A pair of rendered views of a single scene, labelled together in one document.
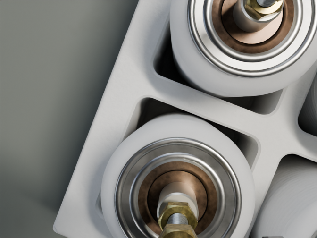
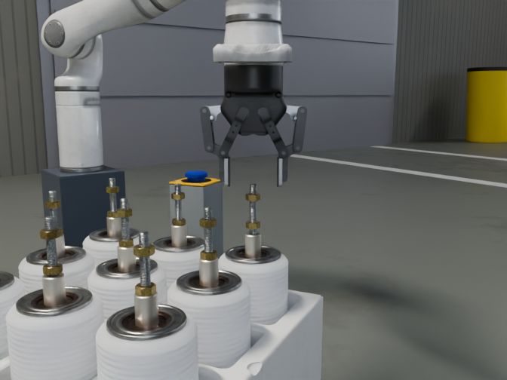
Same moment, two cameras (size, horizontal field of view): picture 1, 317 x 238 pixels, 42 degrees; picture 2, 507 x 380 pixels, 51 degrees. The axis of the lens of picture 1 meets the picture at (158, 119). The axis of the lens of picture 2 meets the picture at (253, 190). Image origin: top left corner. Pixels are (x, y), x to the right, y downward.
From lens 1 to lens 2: 63 cm
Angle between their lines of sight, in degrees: 77
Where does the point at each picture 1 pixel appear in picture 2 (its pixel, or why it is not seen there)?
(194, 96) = not seen: hidden behind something
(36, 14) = not seen: outside the picture
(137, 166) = (270, 258)
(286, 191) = not seen: hidden behind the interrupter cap
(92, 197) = (300, 301)
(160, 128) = (259, 268)
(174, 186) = (253, 247)
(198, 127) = (241, 268)
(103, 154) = (294, 311)
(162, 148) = (258, 260)
